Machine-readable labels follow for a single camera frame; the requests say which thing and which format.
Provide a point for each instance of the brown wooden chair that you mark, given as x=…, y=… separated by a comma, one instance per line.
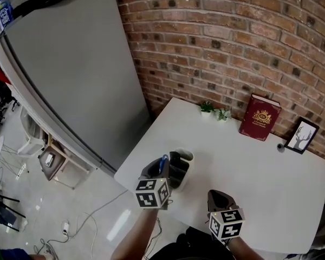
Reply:
x=54, y=166

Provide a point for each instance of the grey chair with black legs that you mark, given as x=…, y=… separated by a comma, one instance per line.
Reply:
x=5, y=215

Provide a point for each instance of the white power strip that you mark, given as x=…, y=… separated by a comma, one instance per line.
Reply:
x=66, y=227

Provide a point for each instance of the black remote control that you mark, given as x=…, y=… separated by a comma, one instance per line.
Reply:
x=175, y=158

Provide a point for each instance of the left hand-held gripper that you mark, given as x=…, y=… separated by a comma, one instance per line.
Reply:
x=151, y=194

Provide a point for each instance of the blue-labelled plastic bottle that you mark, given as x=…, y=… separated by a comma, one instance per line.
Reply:
x=4, y=12

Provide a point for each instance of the white desk with drawers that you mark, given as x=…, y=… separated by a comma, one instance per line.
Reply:
x=246, y=177

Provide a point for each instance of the small black round object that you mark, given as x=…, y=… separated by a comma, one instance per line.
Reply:
x=280, y=147

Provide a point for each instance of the black bag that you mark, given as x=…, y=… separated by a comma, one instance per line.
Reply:
x=40, y=1

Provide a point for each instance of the black-framed deer picture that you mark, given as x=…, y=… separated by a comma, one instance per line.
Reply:
x=302, y=137

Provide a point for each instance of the small potted green plant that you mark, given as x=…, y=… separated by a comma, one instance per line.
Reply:
x=206, y=107
x=223, y=114

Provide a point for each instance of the person's left forearm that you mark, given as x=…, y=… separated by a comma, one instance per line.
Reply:
x=135, y=234

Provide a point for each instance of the white desk organizer cup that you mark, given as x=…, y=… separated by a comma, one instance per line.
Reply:
x=188, y=177

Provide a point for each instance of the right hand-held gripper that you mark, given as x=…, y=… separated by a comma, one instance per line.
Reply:
x=227, y=223

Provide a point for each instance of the red paper decoration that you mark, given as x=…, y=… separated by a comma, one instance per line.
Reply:
x=1, y=73

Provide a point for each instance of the grey refrigerator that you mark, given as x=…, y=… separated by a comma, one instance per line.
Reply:
x=70, y=77

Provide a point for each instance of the person's black clothing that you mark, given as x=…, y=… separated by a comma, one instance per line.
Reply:
x=189, y=249

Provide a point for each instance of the person's right forearm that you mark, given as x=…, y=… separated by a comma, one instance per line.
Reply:
x=245, y=249

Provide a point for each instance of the white office chair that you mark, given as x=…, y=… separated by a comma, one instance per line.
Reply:
x=29, y=139

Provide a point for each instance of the dark red hardcover book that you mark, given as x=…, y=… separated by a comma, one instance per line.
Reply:
x=260, y=118

